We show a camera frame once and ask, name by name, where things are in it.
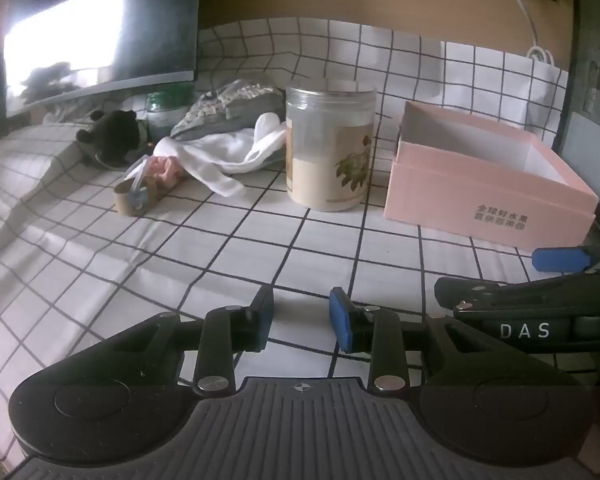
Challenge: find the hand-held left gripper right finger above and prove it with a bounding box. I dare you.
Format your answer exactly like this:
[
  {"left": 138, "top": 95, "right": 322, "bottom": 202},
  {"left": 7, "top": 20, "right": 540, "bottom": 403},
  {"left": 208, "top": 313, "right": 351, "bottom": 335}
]
[{"left": 328, "top": 287, "right": 521, "bottom": 393}]

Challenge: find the black monitor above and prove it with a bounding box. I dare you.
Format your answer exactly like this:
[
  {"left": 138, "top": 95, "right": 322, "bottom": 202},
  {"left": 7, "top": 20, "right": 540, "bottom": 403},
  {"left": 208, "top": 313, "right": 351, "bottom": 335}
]
[{"left": 2, "top": 0, "right": 203, "bottom": 118}]

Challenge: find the dark plush toy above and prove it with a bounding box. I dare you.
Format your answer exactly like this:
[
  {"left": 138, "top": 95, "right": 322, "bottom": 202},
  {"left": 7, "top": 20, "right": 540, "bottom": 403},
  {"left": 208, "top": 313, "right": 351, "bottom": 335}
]
[{"left": 76, "top": 110, "right": 153, "bottom": 168}]

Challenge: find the pink cardboard box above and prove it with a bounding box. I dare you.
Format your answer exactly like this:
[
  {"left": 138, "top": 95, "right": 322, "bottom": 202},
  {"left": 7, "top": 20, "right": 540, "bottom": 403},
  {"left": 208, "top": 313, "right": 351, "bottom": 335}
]
[{"left": 384, "top": 101, "right": 600, "bottom": 251}]

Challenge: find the white knit cloth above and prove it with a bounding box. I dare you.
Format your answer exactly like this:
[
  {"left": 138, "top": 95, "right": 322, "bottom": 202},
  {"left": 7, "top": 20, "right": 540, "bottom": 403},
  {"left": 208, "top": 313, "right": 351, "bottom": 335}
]
[{"left": 152, "top": 112, "right": 287, "bottom": 198}]

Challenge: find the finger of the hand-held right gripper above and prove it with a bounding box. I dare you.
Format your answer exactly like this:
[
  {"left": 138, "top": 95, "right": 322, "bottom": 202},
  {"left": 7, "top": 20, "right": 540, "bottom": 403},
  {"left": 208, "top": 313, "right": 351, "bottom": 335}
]
[
  {"left": 434, "top": 276, "right": 600, "bottom": 357},
  {"left": 531, "top": 243, "right": 600, "bottom": 274}
]

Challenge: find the clear jar with floral label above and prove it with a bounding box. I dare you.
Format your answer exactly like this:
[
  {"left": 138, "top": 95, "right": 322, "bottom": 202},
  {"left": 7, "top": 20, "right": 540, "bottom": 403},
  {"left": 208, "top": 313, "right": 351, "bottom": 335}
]
[{"left": 285, "top": 85, "right": 378, "bottom": 212}]

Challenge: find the white paper bag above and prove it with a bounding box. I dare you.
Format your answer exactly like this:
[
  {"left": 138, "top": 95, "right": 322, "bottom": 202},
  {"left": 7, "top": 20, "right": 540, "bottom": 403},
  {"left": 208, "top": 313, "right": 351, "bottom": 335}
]
[{"left": 525, "top": 46, "right": 571, "bottom": 153}]

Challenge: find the green lidded jar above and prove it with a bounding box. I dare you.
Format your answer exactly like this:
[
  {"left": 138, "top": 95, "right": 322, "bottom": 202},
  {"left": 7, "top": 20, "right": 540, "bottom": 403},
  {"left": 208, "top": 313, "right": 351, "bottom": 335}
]
[{"left": 145, "top": 91, "right": 193, "bottom": 141}]

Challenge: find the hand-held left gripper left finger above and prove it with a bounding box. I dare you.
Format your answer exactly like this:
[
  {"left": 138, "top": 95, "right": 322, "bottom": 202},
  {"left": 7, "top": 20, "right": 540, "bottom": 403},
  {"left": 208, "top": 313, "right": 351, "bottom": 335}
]
[{"left": 95, "top": 285, "right": 276, "bottom": 396}]

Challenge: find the pink soft toy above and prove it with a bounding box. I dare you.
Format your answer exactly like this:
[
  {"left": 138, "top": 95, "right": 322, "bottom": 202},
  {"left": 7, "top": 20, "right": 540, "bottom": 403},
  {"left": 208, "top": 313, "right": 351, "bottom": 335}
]
[{"left": 147, "top": 155, "right": 188, "bottom": 193}]

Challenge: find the cardboard tape roll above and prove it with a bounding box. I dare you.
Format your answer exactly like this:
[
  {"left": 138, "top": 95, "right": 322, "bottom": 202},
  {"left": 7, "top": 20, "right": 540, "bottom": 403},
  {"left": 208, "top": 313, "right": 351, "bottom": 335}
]
[{"left": 114, "top": 180, "right": 166, "bottom": 217}]

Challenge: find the white checked tablecloth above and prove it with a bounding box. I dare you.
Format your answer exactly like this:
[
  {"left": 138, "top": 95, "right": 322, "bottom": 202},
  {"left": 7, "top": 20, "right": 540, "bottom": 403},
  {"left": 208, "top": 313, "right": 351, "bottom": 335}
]
[{"left": 0, "top": 17, "right": 600, "bottom": 461}]

